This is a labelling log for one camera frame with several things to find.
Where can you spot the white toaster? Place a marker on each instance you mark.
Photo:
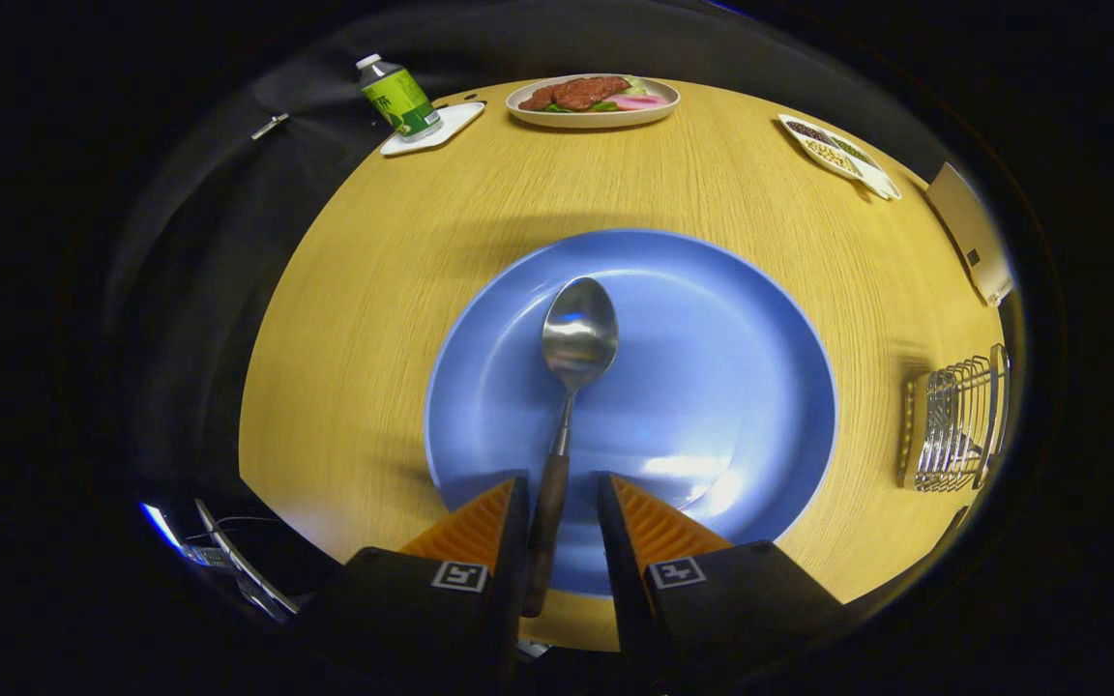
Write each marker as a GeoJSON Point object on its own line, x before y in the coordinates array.
{"type": "Point", "coordinates": [968, 227]}

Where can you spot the white square coaster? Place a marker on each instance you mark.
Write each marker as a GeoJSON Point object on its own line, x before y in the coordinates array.
{"type": "Point", "coordinates": [455, 121]}

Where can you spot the white divided bean dish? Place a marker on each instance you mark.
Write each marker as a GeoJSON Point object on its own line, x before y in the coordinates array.
{"type": "Point", "coordinates": [881, 184]}

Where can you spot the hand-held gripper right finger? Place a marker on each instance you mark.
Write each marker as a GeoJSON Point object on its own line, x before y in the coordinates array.
{"type": "Point", "coordinates": [620, 551]}

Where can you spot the pink ham slice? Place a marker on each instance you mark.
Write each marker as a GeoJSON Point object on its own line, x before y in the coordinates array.
{"type": "Point", "coordinates": [639, 101]}

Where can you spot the brown meat slice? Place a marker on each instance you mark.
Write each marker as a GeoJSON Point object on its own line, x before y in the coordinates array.
{"type": "Point", "coordinates": [581, 93]}

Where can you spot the computer monitor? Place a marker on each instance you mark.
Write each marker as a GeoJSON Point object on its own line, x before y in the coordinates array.
{"type": "Point", "coordinates": [165, 532]}

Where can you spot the silver cloth clip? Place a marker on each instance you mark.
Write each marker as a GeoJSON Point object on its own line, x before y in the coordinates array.
{"type": "Point", "coordinates": [270, 126]}

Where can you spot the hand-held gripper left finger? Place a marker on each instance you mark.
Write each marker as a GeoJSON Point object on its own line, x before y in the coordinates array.
{"type": "Point", "coordinates": [516, 541]}

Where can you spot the white food plate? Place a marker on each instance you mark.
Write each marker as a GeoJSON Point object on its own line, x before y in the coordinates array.
{"type": "Point", "coordinates": [596, 120]}

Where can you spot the blue plate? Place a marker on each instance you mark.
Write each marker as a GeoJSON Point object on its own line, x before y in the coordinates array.
{"type": "Point", "coordinates": [712, 367]}

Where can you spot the green drink bottle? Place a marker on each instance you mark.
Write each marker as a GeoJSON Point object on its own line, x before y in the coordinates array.
{"type": "Point", "coordinates": [402, 101]}

